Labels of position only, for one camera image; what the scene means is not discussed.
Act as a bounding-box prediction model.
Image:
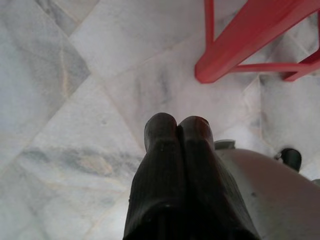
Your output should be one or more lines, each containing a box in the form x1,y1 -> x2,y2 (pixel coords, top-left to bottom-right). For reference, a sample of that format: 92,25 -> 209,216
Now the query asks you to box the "black robot left foot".
274,147 -> 303,173

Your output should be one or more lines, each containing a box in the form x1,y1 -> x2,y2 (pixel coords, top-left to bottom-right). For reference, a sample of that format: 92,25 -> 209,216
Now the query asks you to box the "silver robot left leg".
213,139 -> 320,240

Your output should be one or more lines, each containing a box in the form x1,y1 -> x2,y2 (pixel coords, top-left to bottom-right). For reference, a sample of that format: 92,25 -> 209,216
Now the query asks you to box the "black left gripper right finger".
177,115 -> 261,240

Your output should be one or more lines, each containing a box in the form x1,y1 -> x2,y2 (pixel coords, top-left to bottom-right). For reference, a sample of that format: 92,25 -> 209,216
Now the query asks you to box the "red plastic stool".
194,0 -> 320,85

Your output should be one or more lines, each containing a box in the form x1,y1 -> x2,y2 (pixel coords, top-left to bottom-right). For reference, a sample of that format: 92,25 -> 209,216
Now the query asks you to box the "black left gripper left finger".
124,112 -> 188,240

